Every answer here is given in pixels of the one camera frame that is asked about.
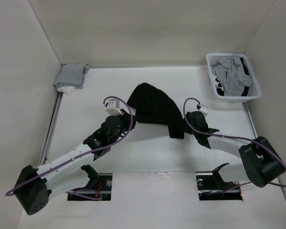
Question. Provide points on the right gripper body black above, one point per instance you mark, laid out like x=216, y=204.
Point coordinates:
x=189, y=129

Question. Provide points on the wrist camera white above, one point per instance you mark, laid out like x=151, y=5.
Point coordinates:
x=112, y=107
x=203, y=109

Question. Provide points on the folded grey tank top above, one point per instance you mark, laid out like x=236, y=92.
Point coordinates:
x=72, y=75

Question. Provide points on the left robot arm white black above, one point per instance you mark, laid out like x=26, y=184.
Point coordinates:
x=73, y=171

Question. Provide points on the black tank top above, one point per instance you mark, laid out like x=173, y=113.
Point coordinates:
x=153, y=106

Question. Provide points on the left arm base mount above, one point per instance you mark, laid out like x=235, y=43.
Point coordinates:
x=100, y=190

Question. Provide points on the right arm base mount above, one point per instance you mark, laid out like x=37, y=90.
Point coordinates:
x=211, y=188

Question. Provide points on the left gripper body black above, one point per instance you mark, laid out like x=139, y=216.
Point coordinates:
x=125, y=124

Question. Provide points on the black white garment in basket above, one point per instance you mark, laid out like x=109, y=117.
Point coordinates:
x=220, y=87

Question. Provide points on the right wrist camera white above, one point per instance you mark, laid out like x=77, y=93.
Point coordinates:
x=203, y=109

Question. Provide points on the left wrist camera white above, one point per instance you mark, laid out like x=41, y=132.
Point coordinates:
x=112, y=107

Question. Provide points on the crumpled grey tank top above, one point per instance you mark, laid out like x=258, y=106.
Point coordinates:
x=231, y=74

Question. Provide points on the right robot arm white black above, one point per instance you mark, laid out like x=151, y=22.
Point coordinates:
x=258, y=157

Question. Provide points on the white plastic laundry basket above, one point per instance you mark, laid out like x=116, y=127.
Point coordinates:
x=232, y=78

